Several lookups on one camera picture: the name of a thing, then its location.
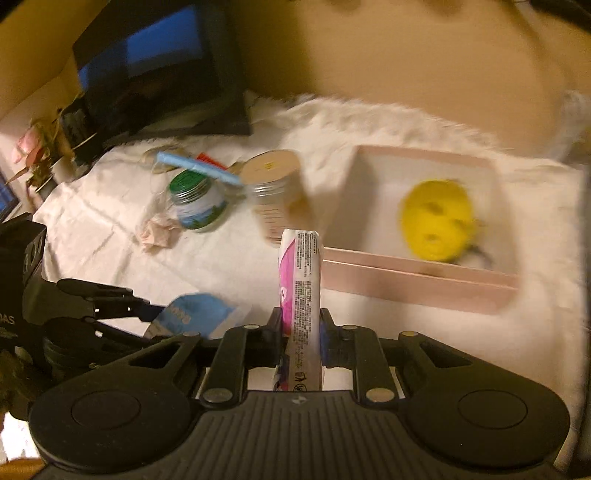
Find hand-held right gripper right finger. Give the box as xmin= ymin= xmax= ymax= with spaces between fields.
xmin=320 ymin=308 xmax=467 ymax=407

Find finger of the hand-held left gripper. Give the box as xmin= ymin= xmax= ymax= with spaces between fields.
xmin=54 ymin=278 xmax=171 ymax=325
xmin=44 ymin=318 xmax=160 ymax=371

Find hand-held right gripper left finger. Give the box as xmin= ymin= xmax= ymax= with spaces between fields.
xmin=121 ymin=307 xmax=284 ymax=408

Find pink and white tissue packet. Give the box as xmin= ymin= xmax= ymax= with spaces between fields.
xmin=272 ymin=227 xmax=325 ymax=392

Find blue and white packet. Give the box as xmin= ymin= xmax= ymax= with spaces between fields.
xmin=148 ymin=292 xmax=253 ymax=341

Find pink tray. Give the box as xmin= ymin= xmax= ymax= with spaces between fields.
xmin=318 ymin=144 xmax=521 ymax=316

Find laptop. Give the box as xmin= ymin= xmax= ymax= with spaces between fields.
xmin=0 ymin=170 xmax=22 ymax=223

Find crumpled pink tissue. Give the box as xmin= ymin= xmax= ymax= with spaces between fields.
xmin=137 ymin=216 xmax=184 ymax=253

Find white fluffy blanket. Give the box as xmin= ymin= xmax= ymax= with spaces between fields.
xmin=28 ymin=92 xmax=591 ymax=464

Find pink artificial flowers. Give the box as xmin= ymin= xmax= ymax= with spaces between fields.
xmin=7 ymin=108 xmax=78 ymax=193

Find glass jar with green lid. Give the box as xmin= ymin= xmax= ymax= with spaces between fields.
xmin=168 ymin=170 xmax=228 ymax=233

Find metal can with beige lid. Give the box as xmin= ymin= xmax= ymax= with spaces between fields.
xmin=241 ymin=150 xmax=308 ymax=246

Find blue stick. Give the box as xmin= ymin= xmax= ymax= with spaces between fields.
xmin=156 ymin=152 xmax=245 ymax=186

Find black box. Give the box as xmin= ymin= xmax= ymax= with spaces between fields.
xmin=58 ymin=99 xmax=112 ymax=163

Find yellow plush toy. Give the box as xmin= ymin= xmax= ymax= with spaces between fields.
xmin=399 ymin=179 xmax=491 ymax=267

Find black monitor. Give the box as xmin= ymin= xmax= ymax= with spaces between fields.
xmin=72 ymin=0 xmax=253 ymax=140

